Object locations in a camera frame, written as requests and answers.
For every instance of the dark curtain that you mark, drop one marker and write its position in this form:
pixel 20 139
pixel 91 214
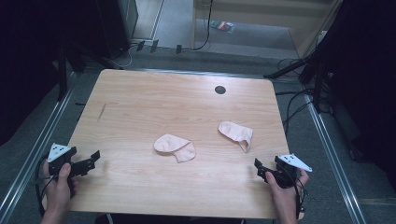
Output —
pixel 28 62
pixel 367 77

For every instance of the black tripod stand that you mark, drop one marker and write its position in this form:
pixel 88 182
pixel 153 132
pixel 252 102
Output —
pixel 317 84

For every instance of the metal floor rail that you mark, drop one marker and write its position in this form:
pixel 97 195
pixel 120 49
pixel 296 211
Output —
pixel 31 152
pixel 334 158

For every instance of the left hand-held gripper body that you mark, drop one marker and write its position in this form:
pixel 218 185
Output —
pixel 63 161

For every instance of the person's right hand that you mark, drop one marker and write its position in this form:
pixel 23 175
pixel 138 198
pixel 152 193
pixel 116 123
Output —
pixel 285 199

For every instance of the colourful packet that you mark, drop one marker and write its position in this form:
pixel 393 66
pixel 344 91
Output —
pixel 222 26

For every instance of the dark cabinet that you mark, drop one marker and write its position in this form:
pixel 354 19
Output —
pixel 116 25

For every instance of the person's left hand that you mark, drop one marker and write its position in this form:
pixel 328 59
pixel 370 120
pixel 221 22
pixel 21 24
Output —
pixel 59 188

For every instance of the light wooden furniture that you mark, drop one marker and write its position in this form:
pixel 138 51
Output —
pixel 274 14

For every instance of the pink sock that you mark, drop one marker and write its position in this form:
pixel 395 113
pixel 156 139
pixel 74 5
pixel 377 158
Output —
pixel 174 146
pixel 236 133

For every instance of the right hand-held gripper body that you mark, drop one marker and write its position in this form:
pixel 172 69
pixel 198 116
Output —
pixel 285 174

